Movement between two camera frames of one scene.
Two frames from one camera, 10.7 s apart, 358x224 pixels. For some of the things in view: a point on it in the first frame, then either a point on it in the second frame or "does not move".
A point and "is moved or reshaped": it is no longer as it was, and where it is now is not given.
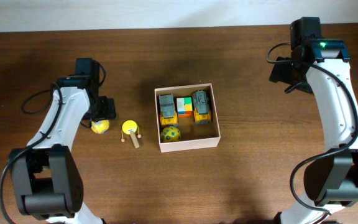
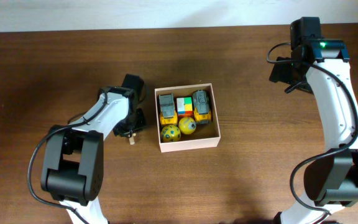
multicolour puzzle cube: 184,107 does not move
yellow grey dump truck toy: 168,114 does not move
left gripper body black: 104,111 -> 133,121
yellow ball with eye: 100,127 is moved or reshaped
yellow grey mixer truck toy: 202,113 does not move
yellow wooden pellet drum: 128,126 is moved or reshaped
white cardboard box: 193,135 does not move
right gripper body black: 278,72 does not move
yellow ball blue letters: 170,134 does not move
